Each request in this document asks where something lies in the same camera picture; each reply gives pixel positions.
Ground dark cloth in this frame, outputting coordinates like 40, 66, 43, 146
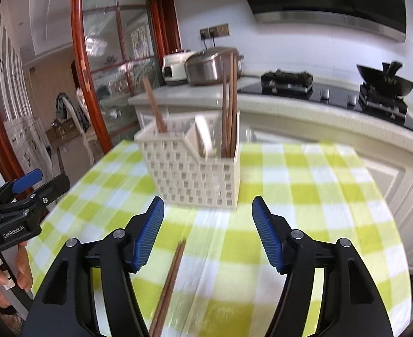
54, 92, 88, 130

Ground red wooden glass partition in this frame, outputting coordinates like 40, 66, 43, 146
0, 0, 181, 192

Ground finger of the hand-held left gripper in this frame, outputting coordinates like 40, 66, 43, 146
0, 173, 70, 219
0, 168, 43, 212

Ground wall power socket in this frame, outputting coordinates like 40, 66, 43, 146
199, 23, 230, 40

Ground cardboard boxes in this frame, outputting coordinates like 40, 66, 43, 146
45, 117, 79, 144

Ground white chair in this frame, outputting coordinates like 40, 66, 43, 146
64, 93, 98, 165

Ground silver rice cooker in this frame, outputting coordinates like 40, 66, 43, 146
185, 46, 245, 86

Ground white kitchen appliance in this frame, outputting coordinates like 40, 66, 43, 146
162, 50, 198, 85

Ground white cabinet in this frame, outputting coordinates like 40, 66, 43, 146
0, 17, 54, 183

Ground row of brown chopsticks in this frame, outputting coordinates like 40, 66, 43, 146
150, 239, 187, 337

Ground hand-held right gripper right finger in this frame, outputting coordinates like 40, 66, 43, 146
251, 196, 394, 337

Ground black wok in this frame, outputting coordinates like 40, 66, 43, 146
356, 61, 413, 97

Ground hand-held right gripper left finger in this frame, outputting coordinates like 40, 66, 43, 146
24, 196, 165, 337

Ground black gas stove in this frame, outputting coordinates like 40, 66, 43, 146
237, 68, 413, 139

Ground green checked tablecloth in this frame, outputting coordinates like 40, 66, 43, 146
24, 140, 410, 337

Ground white plastic utensil basket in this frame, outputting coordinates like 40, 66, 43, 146
135, 110, 241, 212

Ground white plastic spatula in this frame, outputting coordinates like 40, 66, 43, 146
194, 115, 217, 158

